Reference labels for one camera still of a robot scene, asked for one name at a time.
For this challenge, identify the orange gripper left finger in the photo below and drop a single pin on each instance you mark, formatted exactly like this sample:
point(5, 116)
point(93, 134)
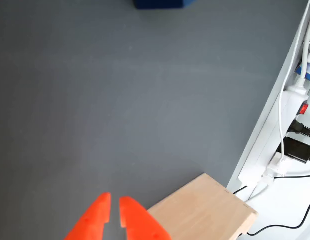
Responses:
point(93, 220)

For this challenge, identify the dark blue cube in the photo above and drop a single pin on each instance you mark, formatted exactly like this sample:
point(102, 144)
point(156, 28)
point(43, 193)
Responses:
point(157, 3)

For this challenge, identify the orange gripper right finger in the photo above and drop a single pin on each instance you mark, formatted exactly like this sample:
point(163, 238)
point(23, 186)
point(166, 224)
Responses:
point(139, 222)

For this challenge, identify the white USB charger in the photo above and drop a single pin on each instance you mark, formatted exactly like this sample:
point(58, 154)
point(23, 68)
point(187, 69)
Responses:
point(277, 165)

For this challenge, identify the open wooden box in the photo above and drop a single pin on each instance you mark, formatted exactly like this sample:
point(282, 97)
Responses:
point(202, 207)

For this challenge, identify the white power strip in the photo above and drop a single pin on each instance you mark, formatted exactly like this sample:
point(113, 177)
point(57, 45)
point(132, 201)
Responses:
point(291, 105)

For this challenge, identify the black power adapter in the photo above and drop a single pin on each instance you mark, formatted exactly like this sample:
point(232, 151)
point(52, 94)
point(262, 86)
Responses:
point(297, 150)

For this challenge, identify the black power plug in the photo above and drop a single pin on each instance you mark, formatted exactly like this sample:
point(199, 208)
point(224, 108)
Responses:
point(301, 130)

